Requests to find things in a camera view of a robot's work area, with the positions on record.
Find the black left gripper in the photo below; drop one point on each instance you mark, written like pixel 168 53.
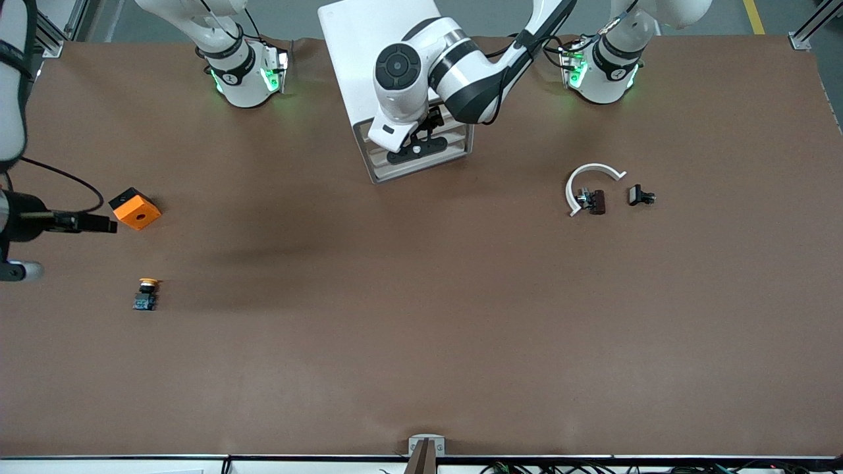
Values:
pixel 433 120

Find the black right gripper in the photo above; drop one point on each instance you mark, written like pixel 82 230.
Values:
pixel 31 222

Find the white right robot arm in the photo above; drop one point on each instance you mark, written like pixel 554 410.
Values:
pixel 240 79

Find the grey arm base connector box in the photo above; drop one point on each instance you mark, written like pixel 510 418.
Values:
pixel 276 69
pixel 571 69

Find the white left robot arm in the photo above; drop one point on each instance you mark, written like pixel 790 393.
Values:
pixel 474 85

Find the orange block with hole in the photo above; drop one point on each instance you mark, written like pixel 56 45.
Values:
pixel 138 214

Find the white curved plastic clamp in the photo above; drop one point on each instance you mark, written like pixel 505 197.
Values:
pixel 593 166

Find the chrome metal fitting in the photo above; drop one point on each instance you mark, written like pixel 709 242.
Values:
pixel 583 197

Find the brown cylinder part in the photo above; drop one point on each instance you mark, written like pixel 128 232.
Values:
pixel 598 202

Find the aluminium frame profile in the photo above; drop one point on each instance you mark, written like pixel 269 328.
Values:
pixel 54 46
pixel 799 42

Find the black square push switch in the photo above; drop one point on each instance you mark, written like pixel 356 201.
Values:
pixel 635 194

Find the grey table edge bracket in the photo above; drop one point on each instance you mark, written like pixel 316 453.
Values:
pixel 413 447

